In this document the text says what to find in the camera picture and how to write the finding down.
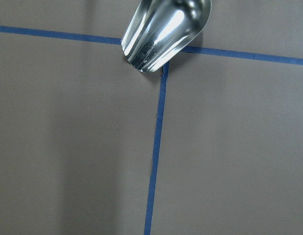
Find metal scoop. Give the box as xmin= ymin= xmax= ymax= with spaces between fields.
xmin=121 ymin=0 xmax=212 ymax=73

